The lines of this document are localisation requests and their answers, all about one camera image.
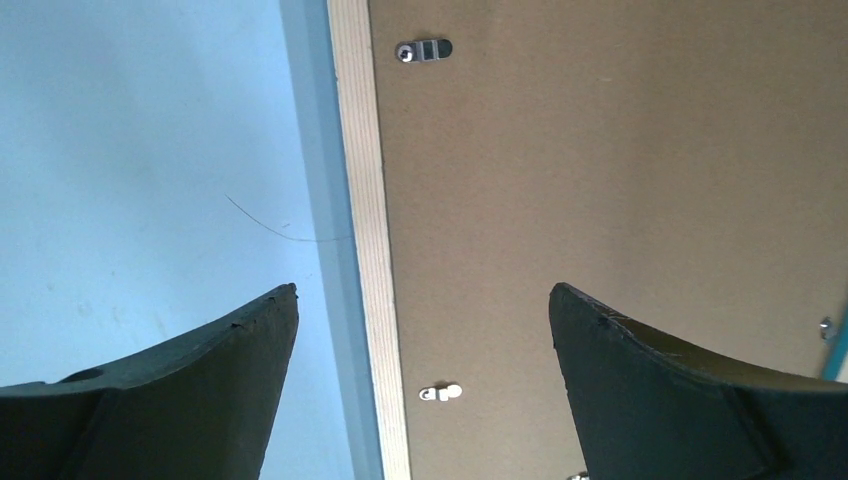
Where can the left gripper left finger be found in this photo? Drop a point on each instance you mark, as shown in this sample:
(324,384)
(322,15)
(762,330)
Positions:
(201,405)

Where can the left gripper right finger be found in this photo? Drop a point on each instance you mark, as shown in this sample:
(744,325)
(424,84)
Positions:
(649,405)

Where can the brown fibreboard backing board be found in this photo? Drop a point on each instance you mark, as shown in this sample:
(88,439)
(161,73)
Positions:
(684,162)

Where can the light wooden picture frame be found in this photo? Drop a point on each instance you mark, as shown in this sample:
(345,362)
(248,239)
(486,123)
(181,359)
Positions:
(356,85)

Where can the white metal retaining clip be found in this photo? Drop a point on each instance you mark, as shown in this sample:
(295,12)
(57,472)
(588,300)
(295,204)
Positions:
(442,392)

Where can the light blue table mat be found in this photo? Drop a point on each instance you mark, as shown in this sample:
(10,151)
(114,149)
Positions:
(163,163)

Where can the silver metal retaining clip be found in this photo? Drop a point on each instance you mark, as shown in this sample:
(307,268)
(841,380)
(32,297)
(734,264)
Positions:
(423,51)

